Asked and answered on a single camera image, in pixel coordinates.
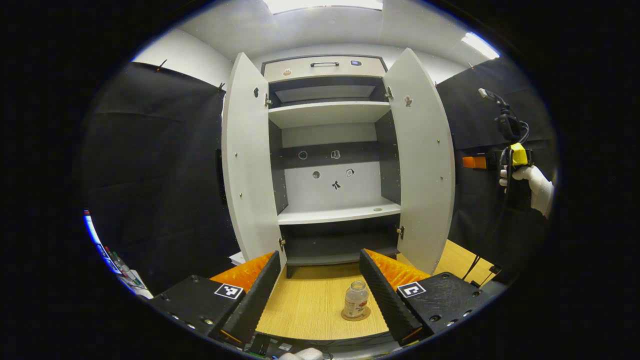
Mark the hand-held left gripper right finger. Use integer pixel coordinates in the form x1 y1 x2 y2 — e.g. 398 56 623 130
358 248 494 347

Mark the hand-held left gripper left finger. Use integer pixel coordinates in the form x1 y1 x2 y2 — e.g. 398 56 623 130
149 250 282 346

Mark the clear plastic bottle white label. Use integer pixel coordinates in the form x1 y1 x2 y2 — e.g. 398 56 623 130
343 280 370 319

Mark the round brown coaster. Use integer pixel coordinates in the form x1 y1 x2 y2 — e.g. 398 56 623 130
340 305 372 322

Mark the white cabinet door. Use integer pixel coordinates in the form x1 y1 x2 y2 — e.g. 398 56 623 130
382 48 456 275
221 52 288 275

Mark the white cabinet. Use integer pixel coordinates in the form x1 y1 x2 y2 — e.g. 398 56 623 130
260 54 404 279

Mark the white cabinet shelf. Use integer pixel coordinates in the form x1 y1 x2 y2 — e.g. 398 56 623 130
277 197 402 226
268 101 391 130

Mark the white cabinet drawer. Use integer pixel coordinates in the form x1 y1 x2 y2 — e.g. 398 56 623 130
262 55 387 84

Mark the ceiling light panel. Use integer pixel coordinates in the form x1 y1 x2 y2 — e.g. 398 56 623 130
460 31 501 60
262 0 384 15

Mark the white board with coloured pens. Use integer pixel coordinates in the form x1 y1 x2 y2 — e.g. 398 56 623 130
82 210 154 301

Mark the black cable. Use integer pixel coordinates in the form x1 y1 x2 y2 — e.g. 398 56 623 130
462 254 503 282

